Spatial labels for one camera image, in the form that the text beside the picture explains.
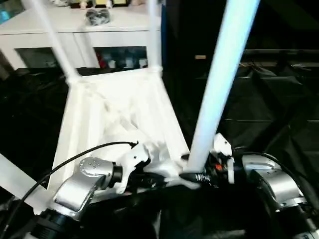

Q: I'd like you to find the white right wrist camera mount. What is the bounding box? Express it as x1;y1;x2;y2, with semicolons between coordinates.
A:
210;132;235;185

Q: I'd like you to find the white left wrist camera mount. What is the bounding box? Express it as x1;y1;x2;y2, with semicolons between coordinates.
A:
114;143;152;195

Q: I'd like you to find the dark metal rod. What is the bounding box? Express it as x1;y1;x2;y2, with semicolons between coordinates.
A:
243;49;319;56

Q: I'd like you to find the white plastic table top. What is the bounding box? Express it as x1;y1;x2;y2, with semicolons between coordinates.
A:
24;66;200;216

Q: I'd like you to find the white cabinet with glass doors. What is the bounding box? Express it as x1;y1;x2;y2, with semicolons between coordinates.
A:
0;3;162;70

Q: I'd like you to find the black plastic mat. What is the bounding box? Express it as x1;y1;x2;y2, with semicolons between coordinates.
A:
0;63;319;239

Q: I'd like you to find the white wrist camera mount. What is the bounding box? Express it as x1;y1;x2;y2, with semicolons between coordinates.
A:
114;143;152;195
210;132;235;185

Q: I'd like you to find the clear bag of black parts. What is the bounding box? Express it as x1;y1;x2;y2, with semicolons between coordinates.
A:
85;7;112;26

